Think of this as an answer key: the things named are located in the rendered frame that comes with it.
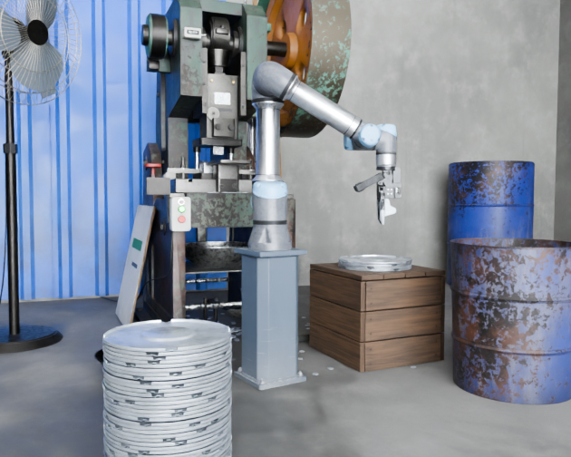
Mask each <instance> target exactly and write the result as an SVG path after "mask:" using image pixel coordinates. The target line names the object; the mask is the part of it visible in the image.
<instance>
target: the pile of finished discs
mask: <svg viewBox="0 0 571 457"><path fill-rule="evenodd" d="M338 267H340V268H344V269H350V270H358V271H380V272H383V271H395V270H396V271H403V270H408V269H411V262H410V263H405V264H404V263H403V264H391V265H373V264H356V263H348V262H343V261H341V260H339V259H338Z"/></svg>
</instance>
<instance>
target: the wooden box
mask: <svg viewBox="0 0 571 457"><path fill-rule="evenodd" d="M310 268H312V269H310V295H311V296H310V321H311V322H310V341H309V346H311V347H312V348H313V349H315V350H317V351H319V352H321V353H323V354H325V355H328V356H330V357H332V358H333V359H335V360H337V361H339V362H341V363H343V364H345V365H348V366H349V367H351V368H352V369H354V370H356V371H358V372H360V373H361V372H369V371H375V370H381V369H387V368H394V367H400V366H406V365H417V364H424V363H430V362H436V361H441V360H444V333H442V332H444V323H445V305H443V304H445V276H443V275H445V274H446V271H445V270H441V269H436V268H430V267H420V266H415V265H411V269H408V270H403V271H396V270H395V271H383V272H380V271H358V270H350V269H344V268H340V267H338V263H321V264H310ZM364 341H365V342H364Z"/></svg>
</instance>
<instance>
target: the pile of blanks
mask: <svg viewBox="0 0 571 457"><path fill-rule="evenodd" d="M231 341H232V337H231V336H230V338H228V339H227V340H225V341H223V342H221V343H218V344H216V345H211V346H207V347H202V348H198V349H192V350H185V351H175V352H173V351H169V352H137V351H129V350H122V349H119V348H115V347H112V346H109V345H106V344H105V343H104V342H103V339H102V343H103V347H102V351H103V360H104V362H103V368H102V371H103V372H104V375H103V377H104V378H103V380H102V388H103V395H104V405H103V409H104V410H103V419H104V420H103V430H104V437H103V443H104V457H232V442H231V440H232V435H231V404H232V396H231V395H232V393H231V383H232V377H231V373H232V363H231V357H232V351H231V349H232V344H231Z"/></svg>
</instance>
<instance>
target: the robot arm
mask: <svg viewBox="0 0 571 457"><path fill-rule="evenodd" d="M251 89H252V105H253V106H254V107H255V108H256V176H255V177H254V178H253V179H252V197H251V205H252V208H253V228H252V232H251V235H250V238H249V241H248V249H251V250H264V251H277V250H289V249H292V241H291V238H290V236H289V232H288V229H287V186H286V184H285V183H284V181H283V179H282V178H281V177H280V176H279V152H280V109H281V108H282V107H283V106H284V100H288V101H290V102H292V103H294V104H295V105H297V106H298V107H300V108H302V109H303V110H305V111H306V112H309V113H310V114H312V115H314V117H316V118H317V119H319V120H321V121H322V122H324V123H326V124H328V125H329V126H331V127H332V128H334V129H336V130H337V131H339V132H340V133H342V134H343V135H344V148H345V149H346V150H347V151H376V166H377V167H376V170H382V172H379V173H378V174H376V175H374V176H372V177H371V178H369V179H367V180H364V181H362V182H357V183H356V184H355V186H353V188H354V190H355V191H356V192H361V191H363V190H364V189H365V188H367V187H369V186H371V185H373V184H374V183H376V182H377V183H376V184H377V187H376V196H377V217H378V220H379V222H380V224H383V225H384V217H385V216H389V215H392V214H395V213H396V208H394V207H392V206H391V205H390V201H389V200H388V199H395V198H401V197H402V184H401V167H394V166H396V139H397V132H396V126H395V125H393V124H379V125H377V126H376V125H374V124H370V123H367V122H365V121H363V120H361V119H360V118H358V117H356V116H355V115H353V114H352V113H350V112H348V111H347V110H346V109H344V108H343V107H341V106H339V105H338V104H336V103H335V102H333V101H331V100H329V99H328V98H326V97H325V96H323V95H322V94H321V93H319V92H317V91H315V90H314V89H312V88H311V87H309V86H308V85H306V84H304V83H302V82H301V81H299V79H298V76H297V75H296V74H294V73H292V72H291V71H289V70H288V69H286V68H285V67H284V66H283V65H281V64H279V63H276V62H272V61H267V62H263V63H261V64H260V65H259V66H258V67H257V68H256V69H255V71H254V73H253V79H252V83H251ZM387 172H389V174H388V175H387ZM399 187H400V194H399ZM385 198H388V199H385Z"/></svg>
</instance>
